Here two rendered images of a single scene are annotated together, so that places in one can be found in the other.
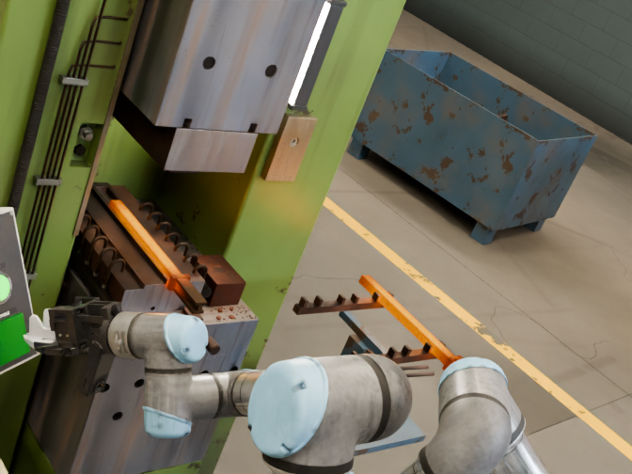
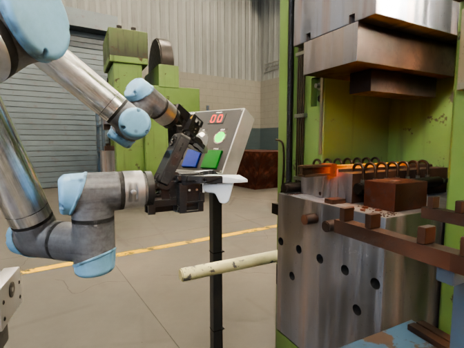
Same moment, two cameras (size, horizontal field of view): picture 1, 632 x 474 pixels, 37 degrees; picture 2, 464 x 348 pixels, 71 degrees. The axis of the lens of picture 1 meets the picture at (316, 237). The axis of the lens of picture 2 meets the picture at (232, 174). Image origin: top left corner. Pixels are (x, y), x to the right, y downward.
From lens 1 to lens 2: 2.17 m
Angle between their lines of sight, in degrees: 104
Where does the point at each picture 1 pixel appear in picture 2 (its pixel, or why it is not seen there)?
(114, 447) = (295, 310)
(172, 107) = (298, 30)
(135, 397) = (299, 263)
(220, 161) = (335, 56)
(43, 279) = not seen: hidden behind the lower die
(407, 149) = not seen: outside the picture
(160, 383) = not seen: hidden behind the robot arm
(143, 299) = (312, 183)
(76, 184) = (315, 118)
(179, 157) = (308, 63)
